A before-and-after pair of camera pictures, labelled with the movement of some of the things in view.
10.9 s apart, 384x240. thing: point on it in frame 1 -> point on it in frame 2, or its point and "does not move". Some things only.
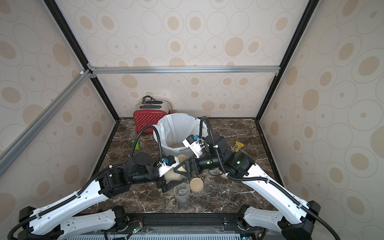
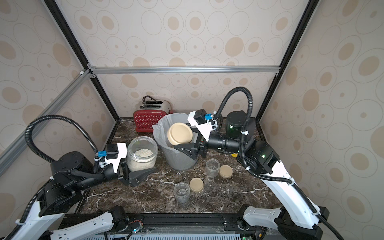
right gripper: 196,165 -> 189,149
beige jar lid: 181,158 -> 179,133
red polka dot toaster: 148,113 does not move
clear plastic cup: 215,171 does not move
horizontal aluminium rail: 93,72 does not move
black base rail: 232,224 does not move
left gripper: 169,185 -> 123,173
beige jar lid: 196,184 does not move
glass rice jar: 182,192 does not move
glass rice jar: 172,175 -> 142,152
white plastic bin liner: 171,129 does not move
